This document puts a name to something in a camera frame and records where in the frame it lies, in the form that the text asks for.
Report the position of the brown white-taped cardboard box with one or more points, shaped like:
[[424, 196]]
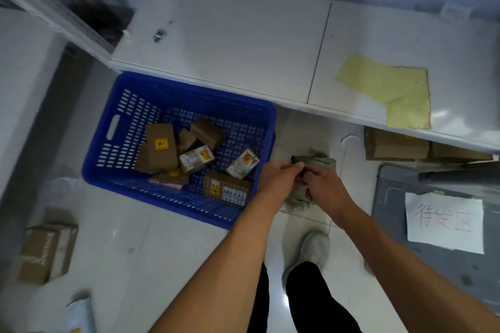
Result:
[[43, 254]]

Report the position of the black trousers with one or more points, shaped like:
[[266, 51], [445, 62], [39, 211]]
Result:
[[312, 299]]

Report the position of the white sneaker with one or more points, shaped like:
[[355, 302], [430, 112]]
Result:
[[312, 249]]

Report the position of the white yellow printed carton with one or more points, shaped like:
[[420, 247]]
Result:
[[197, 159], [242, 163]]

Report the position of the black metal bar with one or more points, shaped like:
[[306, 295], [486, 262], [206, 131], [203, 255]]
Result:
[[457, 176]]

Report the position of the grey-green soft parcel bag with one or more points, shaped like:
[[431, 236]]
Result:
[[320, 161]]

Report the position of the white handwritten paper sign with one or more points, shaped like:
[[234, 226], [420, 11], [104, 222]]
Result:
[[445, 223]]

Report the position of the white plastic packet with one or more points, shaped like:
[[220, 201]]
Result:
[[80, 315]]

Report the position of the blue perforated plastic crate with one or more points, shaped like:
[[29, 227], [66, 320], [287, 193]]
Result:
[[175, 89]]

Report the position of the white printed label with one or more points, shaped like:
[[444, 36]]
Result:
[[455, 12]]

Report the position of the yellow paper sheet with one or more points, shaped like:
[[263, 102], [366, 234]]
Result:
[[402, 90]]

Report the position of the person's left fingers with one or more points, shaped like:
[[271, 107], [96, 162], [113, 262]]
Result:
[[295, 172]]

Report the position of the person's left hand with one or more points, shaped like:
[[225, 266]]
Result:
[[275, 182]]

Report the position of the person's right forearm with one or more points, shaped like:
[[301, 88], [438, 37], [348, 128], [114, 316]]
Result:
[[398, 266]]

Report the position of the white metal shelf frame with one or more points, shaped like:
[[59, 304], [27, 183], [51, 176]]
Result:
[[58, 9]]

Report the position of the person's right fingers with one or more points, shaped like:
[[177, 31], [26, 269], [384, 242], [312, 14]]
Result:
[[312, 182]]

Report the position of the person's left forearm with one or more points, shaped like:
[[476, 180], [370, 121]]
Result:
[[218, 266]]

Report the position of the grey plastic tray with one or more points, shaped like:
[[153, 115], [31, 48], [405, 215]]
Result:
[[390, 196]]

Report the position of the person's right hand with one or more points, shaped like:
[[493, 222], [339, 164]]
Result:
[[328, 192]]

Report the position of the pile of brown cardboard boxes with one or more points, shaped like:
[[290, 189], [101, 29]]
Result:
[[160, 141]]

